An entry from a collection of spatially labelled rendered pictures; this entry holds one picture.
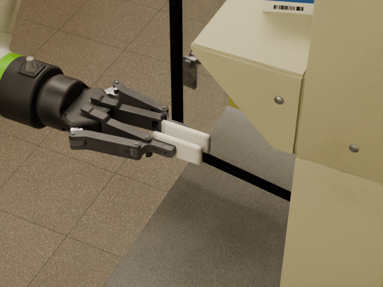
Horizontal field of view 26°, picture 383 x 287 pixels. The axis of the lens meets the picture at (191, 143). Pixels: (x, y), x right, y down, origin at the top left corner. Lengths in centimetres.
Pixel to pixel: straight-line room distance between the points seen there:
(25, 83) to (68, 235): 151
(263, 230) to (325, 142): 59
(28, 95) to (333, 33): 54
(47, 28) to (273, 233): 223
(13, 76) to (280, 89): 49
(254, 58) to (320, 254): 25
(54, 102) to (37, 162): 174
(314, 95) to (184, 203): 68
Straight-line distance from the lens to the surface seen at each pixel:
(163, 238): 136
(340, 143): 79
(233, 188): 143
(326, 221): 87
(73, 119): 112
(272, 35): 80
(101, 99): 114
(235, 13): 83
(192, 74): 127
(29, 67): 115
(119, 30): 341
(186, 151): 107
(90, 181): 277
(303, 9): 83
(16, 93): 115
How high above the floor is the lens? 198
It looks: 43 degrees down
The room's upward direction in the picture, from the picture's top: straight up
